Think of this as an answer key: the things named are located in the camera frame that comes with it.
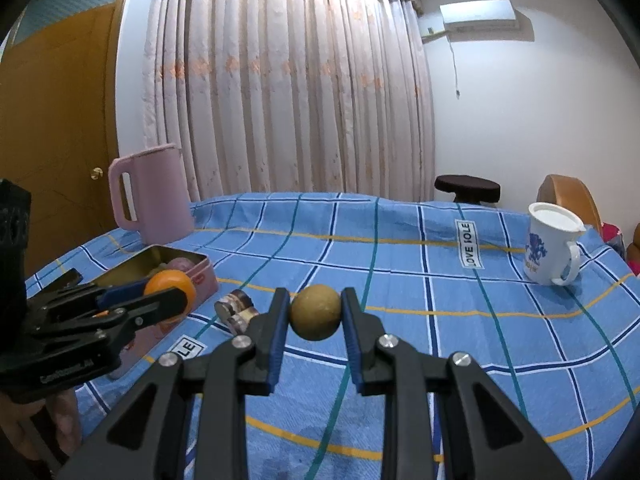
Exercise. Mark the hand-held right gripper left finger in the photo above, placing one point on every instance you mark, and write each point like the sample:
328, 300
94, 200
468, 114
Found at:
277, 345

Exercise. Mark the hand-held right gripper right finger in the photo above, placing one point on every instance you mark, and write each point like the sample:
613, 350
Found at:
354, 345

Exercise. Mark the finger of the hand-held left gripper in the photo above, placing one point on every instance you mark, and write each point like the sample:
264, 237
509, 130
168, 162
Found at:
155, 310
120, 295

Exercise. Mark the large orange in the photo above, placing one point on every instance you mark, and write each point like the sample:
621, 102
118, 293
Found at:
170, 280

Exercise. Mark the round greenish brown fruit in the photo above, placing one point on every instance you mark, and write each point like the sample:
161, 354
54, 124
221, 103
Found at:
316, 312

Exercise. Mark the pink metal tin box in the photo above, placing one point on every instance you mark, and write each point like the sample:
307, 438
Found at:
202, 280

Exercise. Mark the person's left hand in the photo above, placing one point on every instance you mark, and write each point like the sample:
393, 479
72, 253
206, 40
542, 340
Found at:
65, 420

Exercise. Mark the small labelled jar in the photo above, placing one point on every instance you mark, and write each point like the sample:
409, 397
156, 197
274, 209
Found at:
244, 321
232, 301

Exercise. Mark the dark purple fruit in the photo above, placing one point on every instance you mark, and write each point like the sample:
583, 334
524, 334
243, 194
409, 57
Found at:
177, 264

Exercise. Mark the blue plaid tablecloth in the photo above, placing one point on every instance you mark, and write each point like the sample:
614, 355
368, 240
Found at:
425, 335

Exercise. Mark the pink electric kettle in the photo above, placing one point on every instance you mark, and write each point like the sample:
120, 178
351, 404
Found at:
160, 195

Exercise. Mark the wooden door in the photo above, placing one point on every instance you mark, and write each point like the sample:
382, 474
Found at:
60, 135

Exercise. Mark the dark round stool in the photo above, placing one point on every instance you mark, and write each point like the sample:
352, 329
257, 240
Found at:
467, 187

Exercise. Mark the white mug with blue print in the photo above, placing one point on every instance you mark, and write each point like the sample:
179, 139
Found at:
547, 245

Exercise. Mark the pale floral curtain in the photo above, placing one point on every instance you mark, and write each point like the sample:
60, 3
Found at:
285, 85

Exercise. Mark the brown wooden chair back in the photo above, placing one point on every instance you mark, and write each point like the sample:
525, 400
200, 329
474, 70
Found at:
567, 192

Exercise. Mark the white air conditioner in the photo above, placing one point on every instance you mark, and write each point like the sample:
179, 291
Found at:
477, 15

